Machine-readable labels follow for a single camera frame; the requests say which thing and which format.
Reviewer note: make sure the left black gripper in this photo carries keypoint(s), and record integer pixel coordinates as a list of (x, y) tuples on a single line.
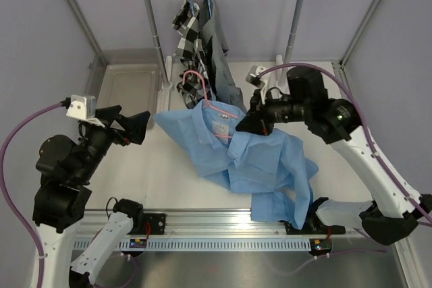
[(135, 125)]

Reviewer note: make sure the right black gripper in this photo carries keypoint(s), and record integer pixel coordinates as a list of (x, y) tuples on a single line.
[(254, 122)]

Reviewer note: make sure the grey shirt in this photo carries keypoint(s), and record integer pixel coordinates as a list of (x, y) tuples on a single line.
[(216, 49)]

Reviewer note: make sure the light blue shirt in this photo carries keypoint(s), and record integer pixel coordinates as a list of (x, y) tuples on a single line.
[(272, 169)]

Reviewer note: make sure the pink wire hanger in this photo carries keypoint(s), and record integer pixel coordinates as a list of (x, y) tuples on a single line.
[(202, 95)]

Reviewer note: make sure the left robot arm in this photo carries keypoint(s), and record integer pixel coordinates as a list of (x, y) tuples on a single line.
[(66, 167)]

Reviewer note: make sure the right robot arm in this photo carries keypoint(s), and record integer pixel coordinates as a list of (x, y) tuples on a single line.
[(295, 92)]

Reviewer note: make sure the black white checkered shirt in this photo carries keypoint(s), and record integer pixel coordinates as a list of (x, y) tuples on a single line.
[(190, 50)]

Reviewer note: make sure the clear grey plastic bin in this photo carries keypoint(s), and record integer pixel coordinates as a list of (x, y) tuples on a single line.
[(125, 77)]

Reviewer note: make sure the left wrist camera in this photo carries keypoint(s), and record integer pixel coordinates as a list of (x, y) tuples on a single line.
[(82, 108)]

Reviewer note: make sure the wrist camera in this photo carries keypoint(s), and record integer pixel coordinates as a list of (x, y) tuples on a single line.
[(82, 108), (253, 76)]

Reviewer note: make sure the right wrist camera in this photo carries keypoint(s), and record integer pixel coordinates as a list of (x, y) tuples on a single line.
[(253, 76)]

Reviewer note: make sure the aluminium mounting rail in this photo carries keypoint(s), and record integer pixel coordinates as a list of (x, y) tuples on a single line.
[(220, 222)]

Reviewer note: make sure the slotted cable duct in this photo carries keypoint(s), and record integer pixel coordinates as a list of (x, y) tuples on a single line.
[(159, 244)]

